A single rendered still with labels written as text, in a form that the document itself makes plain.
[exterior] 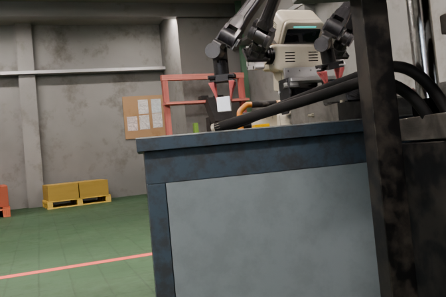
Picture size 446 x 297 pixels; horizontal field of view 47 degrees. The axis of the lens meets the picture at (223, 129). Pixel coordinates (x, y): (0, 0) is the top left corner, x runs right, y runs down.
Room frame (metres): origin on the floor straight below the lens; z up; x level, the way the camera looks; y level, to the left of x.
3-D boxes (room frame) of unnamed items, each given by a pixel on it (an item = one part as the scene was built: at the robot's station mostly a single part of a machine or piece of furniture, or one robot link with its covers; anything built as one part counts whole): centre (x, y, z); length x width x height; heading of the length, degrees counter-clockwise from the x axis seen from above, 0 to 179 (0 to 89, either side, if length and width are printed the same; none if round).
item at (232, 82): (1.93, -0.03, 0.98); 0.07 x 0.07 x 0.09; 82
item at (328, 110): (1.87, -0.45, 0.87); 0.50 x 0.26 x 0.14; 9
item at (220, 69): (1.93, -0.01, 1.05); 0.10 x 0.07 x 0.07; 82
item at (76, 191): (9.62, 2.84, 0.21); 1.19 x 0.86 x 0.42; 110
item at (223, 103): (1.97, -0.02, 0.92); 0.13 x 0.05 x 0.05; 172
